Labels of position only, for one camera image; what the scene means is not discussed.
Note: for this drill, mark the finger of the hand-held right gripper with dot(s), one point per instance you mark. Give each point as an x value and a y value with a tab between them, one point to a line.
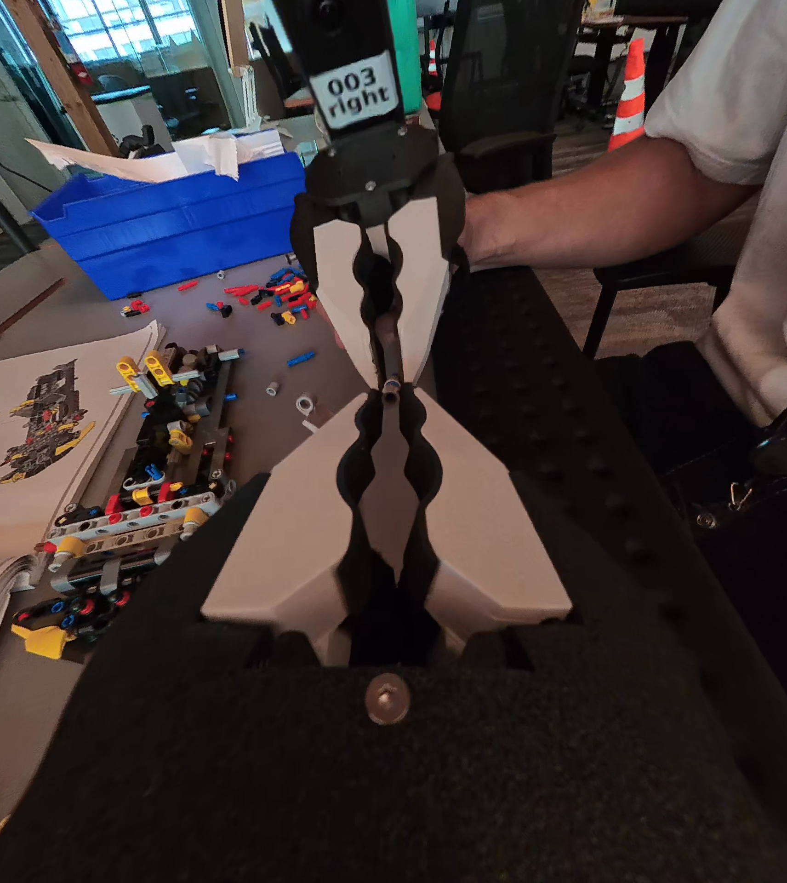
424	276
338	276

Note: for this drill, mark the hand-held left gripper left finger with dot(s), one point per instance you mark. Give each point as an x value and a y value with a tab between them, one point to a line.
283	552

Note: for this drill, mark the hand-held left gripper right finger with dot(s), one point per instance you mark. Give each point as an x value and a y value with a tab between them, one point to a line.
490	552

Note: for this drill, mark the blue lego pin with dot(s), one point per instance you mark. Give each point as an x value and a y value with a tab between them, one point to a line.
388	345
300	359

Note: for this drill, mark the person's right forearm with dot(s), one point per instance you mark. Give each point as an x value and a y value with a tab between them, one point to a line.
628	200

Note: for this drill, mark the pile of small lego pins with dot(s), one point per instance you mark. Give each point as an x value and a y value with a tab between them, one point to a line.
283	293

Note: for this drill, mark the lego car chassis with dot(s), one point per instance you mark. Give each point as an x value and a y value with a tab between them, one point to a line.
159	469

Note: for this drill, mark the person's right hand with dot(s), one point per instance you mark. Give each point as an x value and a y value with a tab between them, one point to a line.
493	231

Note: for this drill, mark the orange traffic cone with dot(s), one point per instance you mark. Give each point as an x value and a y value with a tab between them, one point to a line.
628	103
433	76

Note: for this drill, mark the black dotted mat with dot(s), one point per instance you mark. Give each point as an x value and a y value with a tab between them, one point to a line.
538	414

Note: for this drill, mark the black mesh chair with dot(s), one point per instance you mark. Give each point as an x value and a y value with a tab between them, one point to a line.
504	83

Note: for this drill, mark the blue plastic bin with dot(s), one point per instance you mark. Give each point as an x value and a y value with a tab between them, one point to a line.
180	221

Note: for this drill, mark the white paper sheets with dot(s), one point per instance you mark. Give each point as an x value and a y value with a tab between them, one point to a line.
159	155

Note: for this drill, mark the metal carabiner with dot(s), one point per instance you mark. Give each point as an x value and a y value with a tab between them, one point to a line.
738	497

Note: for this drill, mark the open instruction booklet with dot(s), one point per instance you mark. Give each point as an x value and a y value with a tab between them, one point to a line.
7	497

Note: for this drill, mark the wooden post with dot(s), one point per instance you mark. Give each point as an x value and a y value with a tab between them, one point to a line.
55	76

